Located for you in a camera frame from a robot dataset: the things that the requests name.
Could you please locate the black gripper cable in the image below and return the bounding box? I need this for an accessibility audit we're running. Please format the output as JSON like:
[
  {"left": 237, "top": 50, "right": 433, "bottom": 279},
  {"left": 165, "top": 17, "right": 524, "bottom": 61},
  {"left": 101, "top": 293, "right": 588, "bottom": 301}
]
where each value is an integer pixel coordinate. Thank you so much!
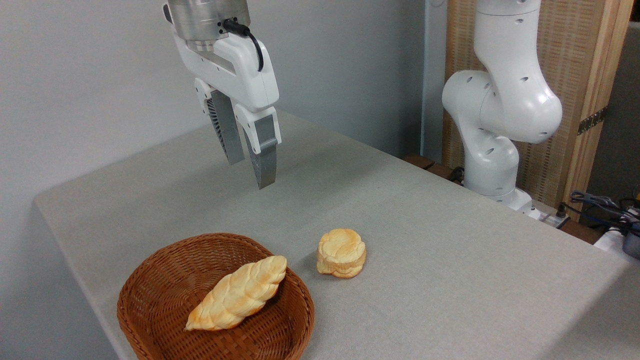
[{"left": 222, "top": 18, "right": 265, "bottom": 73}]

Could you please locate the grey tablecloth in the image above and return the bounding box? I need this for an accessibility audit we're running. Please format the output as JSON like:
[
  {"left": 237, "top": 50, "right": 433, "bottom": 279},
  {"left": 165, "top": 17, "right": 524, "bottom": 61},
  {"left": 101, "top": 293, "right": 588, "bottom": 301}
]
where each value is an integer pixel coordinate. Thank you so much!
[{"left": 32, "top": 110, "right": 640, "bottom": 360}]

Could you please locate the silver metal wrist flange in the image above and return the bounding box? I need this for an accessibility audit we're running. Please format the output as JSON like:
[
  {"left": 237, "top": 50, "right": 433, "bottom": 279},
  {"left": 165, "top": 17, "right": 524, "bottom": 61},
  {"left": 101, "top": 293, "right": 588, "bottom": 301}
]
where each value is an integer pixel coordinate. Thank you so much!
[{"left": 162, "top": 0, "right": 251, "bottom": 44}]

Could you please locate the wooden woven folding screen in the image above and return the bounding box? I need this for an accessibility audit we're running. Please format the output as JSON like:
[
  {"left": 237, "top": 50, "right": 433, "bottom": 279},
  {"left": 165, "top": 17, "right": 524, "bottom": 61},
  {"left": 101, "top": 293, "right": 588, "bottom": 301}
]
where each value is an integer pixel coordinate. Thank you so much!
[{"left": 442, "top": 0, "right": 635, "bottom": 222}]

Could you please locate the long braided bread loaf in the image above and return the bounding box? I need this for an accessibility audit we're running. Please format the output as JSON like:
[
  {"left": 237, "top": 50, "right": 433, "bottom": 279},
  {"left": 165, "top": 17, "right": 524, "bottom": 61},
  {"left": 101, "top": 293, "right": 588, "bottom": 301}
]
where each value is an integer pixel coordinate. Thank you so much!
[{"left": 184, "top": 255, "right": 289, "bottom": 333}]

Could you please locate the round bread bun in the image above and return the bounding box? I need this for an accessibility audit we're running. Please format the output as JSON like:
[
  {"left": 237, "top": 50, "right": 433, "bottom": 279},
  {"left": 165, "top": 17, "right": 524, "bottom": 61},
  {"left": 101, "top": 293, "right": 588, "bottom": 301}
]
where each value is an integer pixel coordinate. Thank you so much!
[{"left": 316, "top": 228, "right": 367, "bottom": 279}]

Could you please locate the blue and black cable bundle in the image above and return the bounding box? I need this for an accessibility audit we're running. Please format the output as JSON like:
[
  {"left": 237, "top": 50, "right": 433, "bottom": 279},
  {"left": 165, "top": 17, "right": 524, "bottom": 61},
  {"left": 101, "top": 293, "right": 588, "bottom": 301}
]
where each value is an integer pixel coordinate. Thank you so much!
[{"left": 562, "top": 189, "right": 640, "bottom": 232}]

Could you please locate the brown wooden ledge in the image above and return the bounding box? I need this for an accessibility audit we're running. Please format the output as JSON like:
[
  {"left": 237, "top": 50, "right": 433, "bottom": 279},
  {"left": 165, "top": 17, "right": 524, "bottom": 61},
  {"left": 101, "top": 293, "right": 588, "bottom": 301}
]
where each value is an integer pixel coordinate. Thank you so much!
[{"left": 402, "top": 153, "right": 467, "bottom": 187}]

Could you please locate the metal screen hinge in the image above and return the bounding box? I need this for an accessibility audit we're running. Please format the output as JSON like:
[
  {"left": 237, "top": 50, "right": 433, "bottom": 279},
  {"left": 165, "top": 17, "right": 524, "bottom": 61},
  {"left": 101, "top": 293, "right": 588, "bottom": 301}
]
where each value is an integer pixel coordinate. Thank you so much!
[{"left": 577, "top": 105, "right": 609, "bottom": 136}]

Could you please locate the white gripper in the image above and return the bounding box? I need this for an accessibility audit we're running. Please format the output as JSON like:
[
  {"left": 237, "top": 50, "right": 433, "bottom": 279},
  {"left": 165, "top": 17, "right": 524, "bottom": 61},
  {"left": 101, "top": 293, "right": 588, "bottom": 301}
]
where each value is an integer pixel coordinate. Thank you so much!
[{"left": 170, "top": 19, "right": 282, "bottom": 190}]

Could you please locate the brown woven wicker basket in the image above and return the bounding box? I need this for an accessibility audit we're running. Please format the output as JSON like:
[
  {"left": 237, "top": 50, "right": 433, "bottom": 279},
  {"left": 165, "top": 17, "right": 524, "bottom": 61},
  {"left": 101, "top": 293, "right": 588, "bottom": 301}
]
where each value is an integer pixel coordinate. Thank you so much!
[{"left": 116, "top": 232, "right": 316, "bottom": 360}]

